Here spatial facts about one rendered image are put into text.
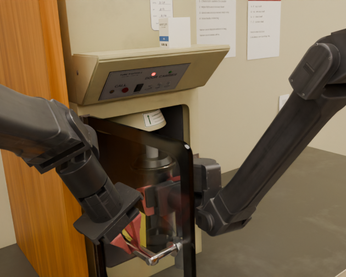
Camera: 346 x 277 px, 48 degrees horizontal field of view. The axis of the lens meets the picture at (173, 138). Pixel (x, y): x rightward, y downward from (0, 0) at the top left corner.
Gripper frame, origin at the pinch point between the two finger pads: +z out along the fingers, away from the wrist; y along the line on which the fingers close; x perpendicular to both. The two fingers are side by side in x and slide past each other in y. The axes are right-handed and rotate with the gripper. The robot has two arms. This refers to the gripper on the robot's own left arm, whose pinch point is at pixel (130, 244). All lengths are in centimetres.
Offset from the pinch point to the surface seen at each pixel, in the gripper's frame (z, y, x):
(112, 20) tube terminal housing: -26.4, -28.5, -21.6
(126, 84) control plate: -16.2, -21.4, -15.4
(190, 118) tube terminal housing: 3.8, -35.5, -19.4
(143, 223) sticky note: 0.8, -4.5, -2.2
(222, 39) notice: 14, -92, -58
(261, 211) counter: 54, -49, -21
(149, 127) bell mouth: -0.8, -25.3, -22.0
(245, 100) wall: 45, -93, -56
